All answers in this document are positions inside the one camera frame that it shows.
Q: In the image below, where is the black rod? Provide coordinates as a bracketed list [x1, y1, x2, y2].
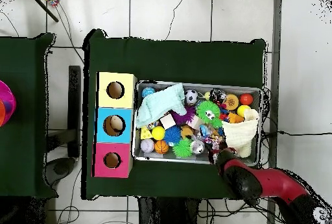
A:
[27, 0, 60, 23]

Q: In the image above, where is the blue spiky ball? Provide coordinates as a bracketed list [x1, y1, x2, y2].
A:
[163, 125, 184, 144]

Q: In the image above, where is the wooden box with three holes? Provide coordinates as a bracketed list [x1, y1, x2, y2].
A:
[91, 71, 137, 179]

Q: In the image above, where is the dark green side tablecloth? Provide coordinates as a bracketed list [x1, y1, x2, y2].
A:
[0, 32, 58, 199]

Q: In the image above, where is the pink bowl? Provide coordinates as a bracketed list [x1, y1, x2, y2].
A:
[0, 79, 17, 128]

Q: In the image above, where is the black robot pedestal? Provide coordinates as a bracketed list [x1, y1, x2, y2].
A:
[137, 196, 200, 224]

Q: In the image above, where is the large green spiky eyed ball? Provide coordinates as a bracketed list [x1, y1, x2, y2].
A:
[195, 100, 223, 129]

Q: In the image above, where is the black and white soccer ball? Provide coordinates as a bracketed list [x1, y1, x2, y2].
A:
[184, 89, 199, 105]

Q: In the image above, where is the cream knitted cloth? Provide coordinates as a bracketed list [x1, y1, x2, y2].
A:
[221, 108, 260, 158]

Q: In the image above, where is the mint green cloth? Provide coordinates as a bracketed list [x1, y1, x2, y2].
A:
[135, 82, 187, 129]

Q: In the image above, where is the white baseball toy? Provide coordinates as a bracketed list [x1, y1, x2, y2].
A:
[140, 138, 156, 154]

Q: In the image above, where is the thin black floor cable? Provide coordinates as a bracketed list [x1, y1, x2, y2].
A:
[264, 129, 332, 138]

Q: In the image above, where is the small green spiky ball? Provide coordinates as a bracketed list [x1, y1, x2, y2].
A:
[172, 137, 194, 158]

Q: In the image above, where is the shallow mesh bin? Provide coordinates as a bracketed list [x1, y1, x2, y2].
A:
[132, 79, 263, 166]

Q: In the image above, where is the smooth yellow ball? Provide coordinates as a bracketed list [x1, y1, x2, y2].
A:
[151, 125, 166, 141]

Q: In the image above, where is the orange basketball toy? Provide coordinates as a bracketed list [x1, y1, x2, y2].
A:
[154, 140, 170, 155]

